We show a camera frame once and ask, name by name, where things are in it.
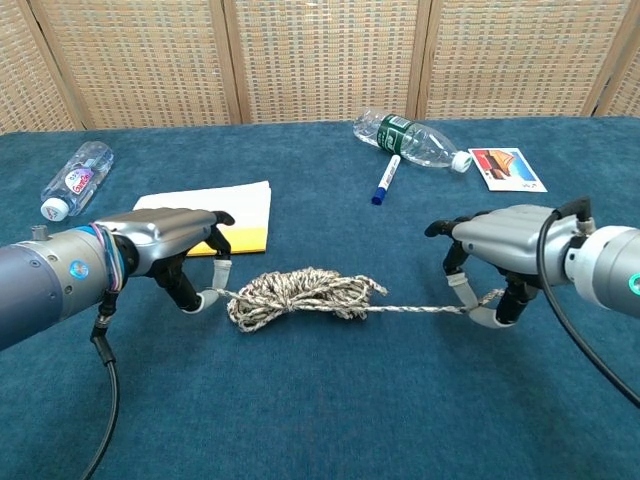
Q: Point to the large green-label water bottle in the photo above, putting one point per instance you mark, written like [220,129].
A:
[400,137]

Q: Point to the white yellow notepad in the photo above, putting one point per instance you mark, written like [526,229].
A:
[245,210]

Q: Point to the woven bamboo folding screen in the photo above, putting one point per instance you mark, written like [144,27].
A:
[320,60]

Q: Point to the small pink-label water bottle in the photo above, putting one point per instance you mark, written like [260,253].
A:
[80,175]

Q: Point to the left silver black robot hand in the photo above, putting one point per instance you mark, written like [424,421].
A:
[150,235]

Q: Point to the picture postcard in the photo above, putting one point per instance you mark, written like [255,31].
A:
[505,170]

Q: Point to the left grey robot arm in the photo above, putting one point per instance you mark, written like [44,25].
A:
[40,285]

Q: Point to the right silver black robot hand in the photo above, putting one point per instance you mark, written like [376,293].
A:
[510,240]

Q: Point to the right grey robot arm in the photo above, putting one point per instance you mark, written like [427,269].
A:
[610,270]

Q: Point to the blue felt table cover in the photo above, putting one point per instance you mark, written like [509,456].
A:
[320,400]

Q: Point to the white marker blue cap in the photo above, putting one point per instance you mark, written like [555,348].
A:
[387,177]

